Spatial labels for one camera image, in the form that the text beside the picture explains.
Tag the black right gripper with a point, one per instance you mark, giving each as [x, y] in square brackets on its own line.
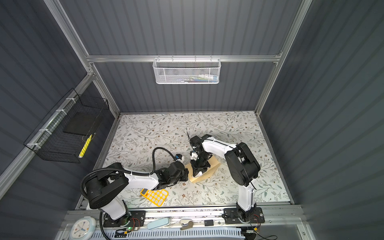
[196, 169]

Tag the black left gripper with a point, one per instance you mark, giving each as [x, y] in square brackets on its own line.
[185, 174]

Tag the manila paper envelope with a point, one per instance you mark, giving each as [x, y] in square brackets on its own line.
[214, 166]

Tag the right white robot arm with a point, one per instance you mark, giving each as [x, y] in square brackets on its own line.
[242, 164]

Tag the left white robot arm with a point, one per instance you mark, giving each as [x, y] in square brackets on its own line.
[102, 187]

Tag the yellow calculator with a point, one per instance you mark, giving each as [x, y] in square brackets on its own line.
[157, 197]

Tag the light blue eraser case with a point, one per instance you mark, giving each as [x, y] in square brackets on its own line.
[159, 223]

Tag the small metal latch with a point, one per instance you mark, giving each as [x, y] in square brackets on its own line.
[186, 224]

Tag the small black square block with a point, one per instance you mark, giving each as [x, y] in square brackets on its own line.
[209, 223]

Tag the pens in white basket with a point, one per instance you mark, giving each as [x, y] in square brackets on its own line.
[200, 79]

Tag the yellow highlighter pen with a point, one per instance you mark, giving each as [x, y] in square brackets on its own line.
[85, 146]

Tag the white analog clock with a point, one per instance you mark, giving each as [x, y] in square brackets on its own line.
[83, 229]

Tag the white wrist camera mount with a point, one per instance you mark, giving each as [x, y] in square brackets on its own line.
[194, 155]
[179, 158]

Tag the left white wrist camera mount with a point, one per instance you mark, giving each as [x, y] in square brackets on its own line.
[179, 158]

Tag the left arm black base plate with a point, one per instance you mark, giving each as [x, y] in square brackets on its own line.
[133, 219]

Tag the white slotted cable duct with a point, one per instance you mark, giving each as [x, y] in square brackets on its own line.
[213, 233]

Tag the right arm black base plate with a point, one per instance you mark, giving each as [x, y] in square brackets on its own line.
[238, 216]

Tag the white wire mesh basket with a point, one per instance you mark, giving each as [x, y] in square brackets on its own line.
[167, 73]

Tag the black wire basket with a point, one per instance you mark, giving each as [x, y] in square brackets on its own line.
[63, 135]

